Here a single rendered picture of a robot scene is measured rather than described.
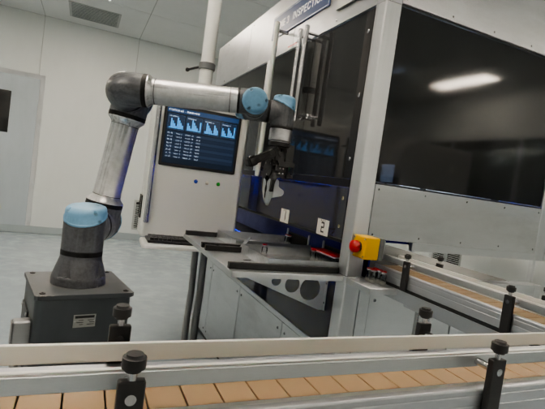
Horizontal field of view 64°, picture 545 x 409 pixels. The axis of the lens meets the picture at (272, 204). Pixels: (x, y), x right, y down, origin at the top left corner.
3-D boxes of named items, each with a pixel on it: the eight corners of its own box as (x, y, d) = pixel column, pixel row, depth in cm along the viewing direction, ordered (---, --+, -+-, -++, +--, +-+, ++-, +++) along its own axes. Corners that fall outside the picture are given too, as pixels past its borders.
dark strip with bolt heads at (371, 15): (336, 236, 155) (368, 11, 151) (342, 238, 151) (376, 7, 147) (333, 236, 155) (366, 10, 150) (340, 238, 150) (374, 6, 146)
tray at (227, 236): (284, 242, 209) (285, 235, 209) (309, 253, 186) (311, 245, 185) (216, 237, 196) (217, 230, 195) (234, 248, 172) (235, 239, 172)
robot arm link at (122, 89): (96, 61, 120) (271, 80, 125) (108, 71, 131) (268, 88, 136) (93, 102, 121) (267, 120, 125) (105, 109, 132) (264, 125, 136)
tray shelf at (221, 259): (279, 244, 214) (280, 240, 214) (362, 281, 150) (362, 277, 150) (182, 237, 195) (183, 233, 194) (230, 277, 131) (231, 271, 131)
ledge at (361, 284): (379, 284, 151) (380, 278, 150) (404, 294, 139) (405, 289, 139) (345, 282, 145) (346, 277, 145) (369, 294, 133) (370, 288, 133)
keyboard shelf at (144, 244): (221, 245, 238) (222, 240, 238) (236, 256, 212) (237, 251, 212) (137, 238, 222) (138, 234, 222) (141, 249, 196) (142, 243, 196)
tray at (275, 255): (318, 257, 178) (319, 249, 178) (354, 273, 155) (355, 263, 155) (241, 252, 164) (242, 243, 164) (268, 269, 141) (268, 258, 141)
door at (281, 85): (259, 170, 232) (273, 60, 229) (298, 174, 190) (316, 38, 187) (257, 170, 232) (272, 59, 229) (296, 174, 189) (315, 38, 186)
